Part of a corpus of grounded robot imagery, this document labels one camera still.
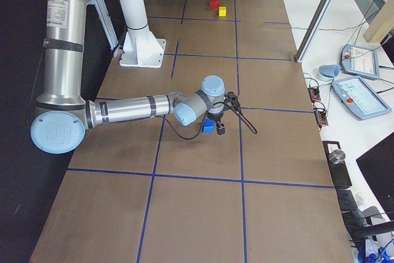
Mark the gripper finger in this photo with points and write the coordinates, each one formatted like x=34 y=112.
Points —
x=220 y=128

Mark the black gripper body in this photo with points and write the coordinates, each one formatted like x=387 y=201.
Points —
x=218 y=118

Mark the blue wooden block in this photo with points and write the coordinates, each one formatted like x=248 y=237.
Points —
x=208 y=125

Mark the red wooden block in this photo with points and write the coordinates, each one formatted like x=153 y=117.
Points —
x=214 y=4

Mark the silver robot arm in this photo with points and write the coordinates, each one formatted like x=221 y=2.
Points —
x=63 y=116

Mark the orange black connector box far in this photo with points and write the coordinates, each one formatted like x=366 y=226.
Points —
x=314 y=94

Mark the orange black connector box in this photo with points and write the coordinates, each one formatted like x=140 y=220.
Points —
x=314 y=94
x=320 y=116

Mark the orange black connector box near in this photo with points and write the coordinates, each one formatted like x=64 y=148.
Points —
x=320 y=116

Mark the yellow wooden block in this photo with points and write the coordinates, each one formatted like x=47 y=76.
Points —
x=222 y=11

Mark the tape roll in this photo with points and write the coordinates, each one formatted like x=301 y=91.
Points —
x=323 y=77

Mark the metal cylinder weight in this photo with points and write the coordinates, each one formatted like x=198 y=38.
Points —
x=336 y=156

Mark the blue plastic cup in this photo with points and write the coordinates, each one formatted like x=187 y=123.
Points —
x=329 y=71

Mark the near teach pendant tablet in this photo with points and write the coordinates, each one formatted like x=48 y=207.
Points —
x=360 y=99

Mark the teach pendant tablet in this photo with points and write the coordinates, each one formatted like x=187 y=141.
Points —
x=356 y=60
x=360 y=99

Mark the far teach pendant tablet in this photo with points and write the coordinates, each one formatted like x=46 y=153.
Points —
x=356 y=60

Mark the black office chair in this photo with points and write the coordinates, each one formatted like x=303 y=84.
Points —
x=358 y=224

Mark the wooden beam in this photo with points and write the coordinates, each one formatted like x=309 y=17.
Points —
x=381 y=25

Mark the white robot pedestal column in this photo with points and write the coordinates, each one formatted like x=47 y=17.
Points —
x=141 y=48

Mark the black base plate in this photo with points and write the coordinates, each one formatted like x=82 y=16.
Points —
x=339 y=173

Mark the aluminium frame post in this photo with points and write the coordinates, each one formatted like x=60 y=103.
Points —
x=312 y=30

